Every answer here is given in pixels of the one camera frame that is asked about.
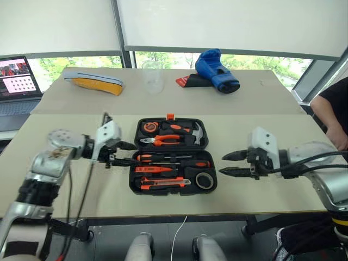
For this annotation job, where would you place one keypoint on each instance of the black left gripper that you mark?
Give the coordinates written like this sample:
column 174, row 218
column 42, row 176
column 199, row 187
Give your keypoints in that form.
column 107, row 156

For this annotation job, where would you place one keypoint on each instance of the orange black utility knife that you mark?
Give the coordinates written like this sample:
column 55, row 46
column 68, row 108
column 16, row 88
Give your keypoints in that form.
column 163, row 182

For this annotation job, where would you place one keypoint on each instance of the black table frame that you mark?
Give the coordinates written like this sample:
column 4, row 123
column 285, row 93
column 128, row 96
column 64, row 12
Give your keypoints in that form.
column 152, row 220

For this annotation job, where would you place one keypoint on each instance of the black tool case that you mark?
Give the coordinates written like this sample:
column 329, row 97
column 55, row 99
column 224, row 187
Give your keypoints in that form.
column 174, row 191

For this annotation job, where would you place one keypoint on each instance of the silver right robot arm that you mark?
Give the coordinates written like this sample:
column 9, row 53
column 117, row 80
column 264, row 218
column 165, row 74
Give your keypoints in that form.
column 329, row 187

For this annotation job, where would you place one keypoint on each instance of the black electrical tape roll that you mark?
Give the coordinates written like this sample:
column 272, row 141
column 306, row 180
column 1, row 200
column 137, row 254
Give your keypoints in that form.
column 204, row 180

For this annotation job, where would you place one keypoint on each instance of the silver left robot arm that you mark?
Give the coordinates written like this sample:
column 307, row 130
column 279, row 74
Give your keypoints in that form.
column 57, row 160

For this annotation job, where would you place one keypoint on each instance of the clear plastic cup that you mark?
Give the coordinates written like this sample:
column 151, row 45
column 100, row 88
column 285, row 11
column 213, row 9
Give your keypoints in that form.
column 152, row 79

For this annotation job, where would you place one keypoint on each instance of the person black t-shirt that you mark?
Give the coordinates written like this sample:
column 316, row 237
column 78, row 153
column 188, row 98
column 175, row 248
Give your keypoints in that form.
column 337, row 92

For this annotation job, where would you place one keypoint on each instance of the orange-red plastic block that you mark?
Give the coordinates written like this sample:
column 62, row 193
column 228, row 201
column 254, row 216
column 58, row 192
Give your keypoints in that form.
column 170, row 116

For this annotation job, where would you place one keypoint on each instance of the red black flat pouch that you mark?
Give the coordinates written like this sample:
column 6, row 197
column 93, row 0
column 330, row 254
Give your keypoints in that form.
column 190, row 81

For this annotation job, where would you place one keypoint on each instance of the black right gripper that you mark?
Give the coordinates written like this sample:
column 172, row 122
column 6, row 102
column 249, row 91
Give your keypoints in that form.
column 258, row 163

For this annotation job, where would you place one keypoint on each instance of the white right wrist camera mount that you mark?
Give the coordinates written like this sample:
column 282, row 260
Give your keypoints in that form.
column 265, row 141

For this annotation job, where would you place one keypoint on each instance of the blue boxing glove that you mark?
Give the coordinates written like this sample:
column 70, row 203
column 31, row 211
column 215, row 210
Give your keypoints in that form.
column 214, row 69

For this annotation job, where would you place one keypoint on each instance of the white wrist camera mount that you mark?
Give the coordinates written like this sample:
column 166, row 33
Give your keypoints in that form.
column 265, row 141
column 107, row 133

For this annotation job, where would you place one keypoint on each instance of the orange voltage tester pen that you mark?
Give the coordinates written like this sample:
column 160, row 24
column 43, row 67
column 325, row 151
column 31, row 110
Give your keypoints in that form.
column 152, row 169

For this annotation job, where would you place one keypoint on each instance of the white roller blind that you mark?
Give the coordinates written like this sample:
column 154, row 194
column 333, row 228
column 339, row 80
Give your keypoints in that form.
column 54, row 24
column 231, row 24

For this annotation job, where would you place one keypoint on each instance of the grey window frame post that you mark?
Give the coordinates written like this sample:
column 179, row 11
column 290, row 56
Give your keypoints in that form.
column 126, row 58

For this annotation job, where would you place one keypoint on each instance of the grey yellow oblong object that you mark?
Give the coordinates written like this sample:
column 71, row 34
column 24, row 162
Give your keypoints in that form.
column 95, row 83

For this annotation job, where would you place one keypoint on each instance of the orange black tape measure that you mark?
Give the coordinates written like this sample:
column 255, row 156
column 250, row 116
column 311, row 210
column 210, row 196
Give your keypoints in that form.
column 150, row 127

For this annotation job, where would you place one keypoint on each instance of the open laptop computer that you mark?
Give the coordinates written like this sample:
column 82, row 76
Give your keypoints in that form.
column 17, row 81

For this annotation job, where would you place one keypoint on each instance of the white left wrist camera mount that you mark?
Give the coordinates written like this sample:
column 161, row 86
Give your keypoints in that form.
column 107, row 133

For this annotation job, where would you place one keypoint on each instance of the person bare forearm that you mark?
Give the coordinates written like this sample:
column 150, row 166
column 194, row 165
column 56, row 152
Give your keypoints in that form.
column 323, row 114

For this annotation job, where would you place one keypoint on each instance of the grey rounded shape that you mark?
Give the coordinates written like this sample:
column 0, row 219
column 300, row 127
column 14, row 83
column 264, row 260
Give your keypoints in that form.
column 140, row 248
column 208, row 250

